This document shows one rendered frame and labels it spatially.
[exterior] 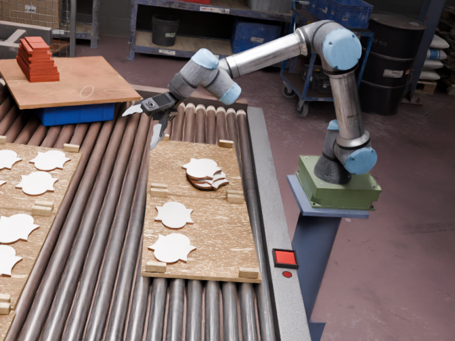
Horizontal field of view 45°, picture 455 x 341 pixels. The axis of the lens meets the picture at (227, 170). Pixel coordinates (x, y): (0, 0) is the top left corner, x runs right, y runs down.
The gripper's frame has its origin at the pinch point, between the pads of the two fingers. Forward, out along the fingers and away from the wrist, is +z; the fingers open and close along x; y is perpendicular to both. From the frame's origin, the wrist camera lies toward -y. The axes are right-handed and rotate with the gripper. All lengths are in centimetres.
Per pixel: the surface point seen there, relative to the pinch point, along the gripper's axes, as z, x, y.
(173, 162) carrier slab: 10.0, -6.4, 34.2
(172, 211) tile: 9.8, -26.0, 5.6
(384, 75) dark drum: -70, 6, 396
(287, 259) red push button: -9, -62, 8
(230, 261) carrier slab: 1, -51, -4
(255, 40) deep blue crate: 0, 134, 423
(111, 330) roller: 21, -47, -41
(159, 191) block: 11.4, -16.7, 10.6
